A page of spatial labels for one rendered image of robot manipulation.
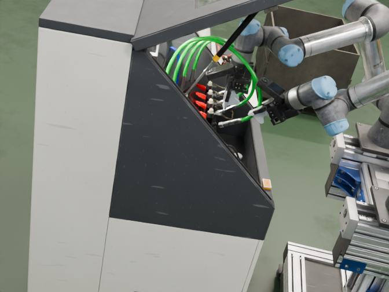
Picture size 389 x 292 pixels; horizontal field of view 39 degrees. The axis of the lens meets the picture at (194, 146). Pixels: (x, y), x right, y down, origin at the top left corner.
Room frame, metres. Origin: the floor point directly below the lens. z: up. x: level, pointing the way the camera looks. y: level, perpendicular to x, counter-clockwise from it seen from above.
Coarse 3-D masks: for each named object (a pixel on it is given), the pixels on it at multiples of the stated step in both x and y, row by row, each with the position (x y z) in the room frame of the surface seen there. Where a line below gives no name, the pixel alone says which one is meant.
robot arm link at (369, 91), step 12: (384, 72) 1.72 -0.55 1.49; (360, 84) 1.73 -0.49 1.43; (372, 84) 1.70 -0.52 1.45; (384, 84) 1.68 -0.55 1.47; (336, 96) 1.73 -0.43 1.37; (348, 96) 1.72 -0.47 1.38; (360, 96) 1.70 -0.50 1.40; (372, 96) 1.69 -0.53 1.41; (384, 96) 1.70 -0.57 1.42; (348, 108) 1.70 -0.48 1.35
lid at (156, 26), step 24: (144, 0) 1.87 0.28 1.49; (168, 0) 1.79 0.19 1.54; (192, 0) 1.71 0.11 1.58; (216, 0) 1.70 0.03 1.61; (240, 0) 1.58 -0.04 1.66; (264, 0) 1.56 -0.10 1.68; (288, 0) 1.56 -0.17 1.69; (144, 24) 1.62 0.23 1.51; (168, 24) 1.55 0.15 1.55; (192, 24) 1.53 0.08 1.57; (216, 24) 1.55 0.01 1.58; (144, 48) 1.52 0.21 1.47
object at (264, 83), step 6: (264, 78) 1.76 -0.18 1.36; (258, 84) 1.75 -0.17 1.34; (264, 84) 1.74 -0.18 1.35; (270, 84) 1.75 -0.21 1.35; (276, 84) 1.76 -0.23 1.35; (264, 90) 1.74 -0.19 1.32; (270, 90) 1.72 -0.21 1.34; (276, 90) 1.73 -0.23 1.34; (282, 90) 1.74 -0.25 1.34; (276, 96) 1.71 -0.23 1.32; (282, 96) 1.71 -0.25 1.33; (282, 102) 1.71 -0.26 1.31
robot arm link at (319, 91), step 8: (312, 80) 1.68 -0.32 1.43; (320, 80) 1.63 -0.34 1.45; (328, 80) 1.64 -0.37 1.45; (304, 88) 1.65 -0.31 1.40; (312, 88) 1.63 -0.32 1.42; (320, 88) 1.61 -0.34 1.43; (328, 88) 1.62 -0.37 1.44; (336, 88) 1.65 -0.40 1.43; (304, 96) 1.64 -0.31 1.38; (312, 96) 1.63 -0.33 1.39; (320, 96) 1.61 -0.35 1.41; (328, 96) 1.61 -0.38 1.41; (304, 104) 1.65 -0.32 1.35; (312, 104) 1.63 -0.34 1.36; (320, 104) 1.61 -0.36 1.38
